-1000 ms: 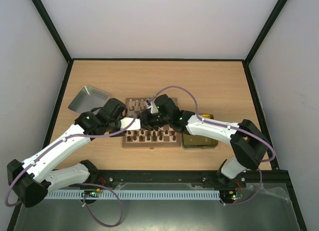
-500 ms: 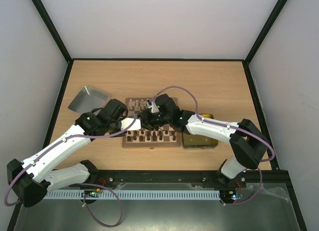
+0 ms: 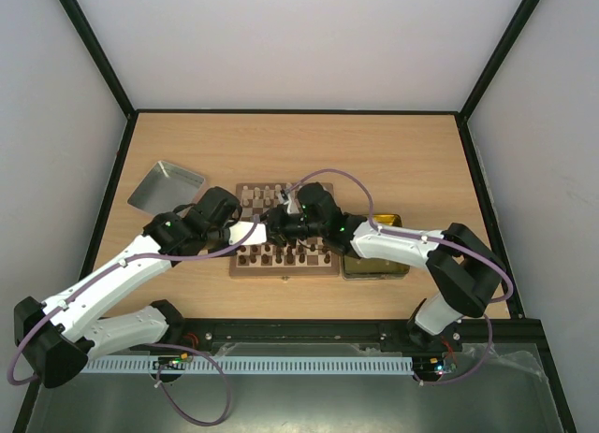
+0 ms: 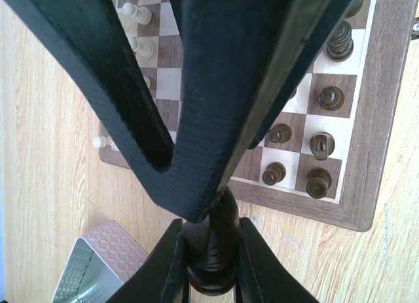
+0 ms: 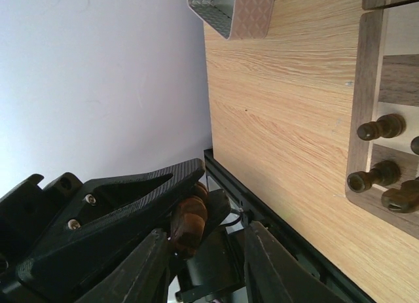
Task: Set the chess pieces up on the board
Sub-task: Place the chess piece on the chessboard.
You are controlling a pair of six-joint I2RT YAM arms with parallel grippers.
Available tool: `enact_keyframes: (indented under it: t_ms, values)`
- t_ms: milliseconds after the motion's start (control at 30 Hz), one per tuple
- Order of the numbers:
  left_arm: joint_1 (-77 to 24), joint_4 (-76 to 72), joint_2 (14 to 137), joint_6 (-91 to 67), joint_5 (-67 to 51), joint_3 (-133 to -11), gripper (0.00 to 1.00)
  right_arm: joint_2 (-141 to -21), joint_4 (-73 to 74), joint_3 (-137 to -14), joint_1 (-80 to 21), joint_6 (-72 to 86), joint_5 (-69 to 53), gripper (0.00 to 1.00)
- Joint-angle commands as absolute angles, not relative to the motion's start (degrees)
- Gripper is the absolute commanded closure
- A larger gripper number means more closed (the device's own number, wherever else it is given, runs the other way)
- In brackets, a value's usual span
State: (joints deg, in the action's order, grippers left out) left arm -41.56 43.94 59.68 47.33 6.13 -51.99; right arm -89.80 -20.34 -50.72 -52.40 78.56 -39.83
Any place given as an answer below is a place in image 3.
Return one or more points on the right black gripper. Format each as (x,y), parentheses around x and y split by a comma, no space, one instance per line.
(277,224)

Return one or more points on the wooden chess board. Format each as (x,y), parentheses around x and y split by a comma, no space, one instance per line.
(306,257)

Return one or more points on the gold tin with pieces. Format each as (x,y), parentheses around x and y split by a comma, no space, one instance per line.
(354,268)

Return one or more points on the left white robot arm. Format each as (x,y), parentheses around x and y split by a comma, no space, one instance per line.
(58,336)

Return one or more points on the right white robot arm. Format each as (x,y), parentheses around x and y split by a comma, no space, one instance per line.
(466,272)

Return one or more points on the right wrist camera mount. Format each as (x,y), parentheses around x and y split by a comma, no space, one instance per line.
(291,204)

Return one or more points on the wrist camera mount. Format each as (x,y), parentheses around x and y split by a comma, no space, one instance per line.
(291,204)
(247,233)

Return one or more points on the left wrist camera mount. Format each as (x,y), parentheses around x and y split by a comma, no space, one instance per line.
(247,233)

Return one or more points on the white slotted cable duct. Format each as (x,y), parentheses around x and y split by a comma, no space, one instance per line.
(252,365)

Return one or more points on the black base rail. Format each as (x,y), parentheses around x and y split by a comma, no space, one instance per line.
(388,336)

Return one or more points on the black enclosure frame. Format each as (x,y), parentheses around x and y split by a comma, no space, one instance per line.
(517,23)

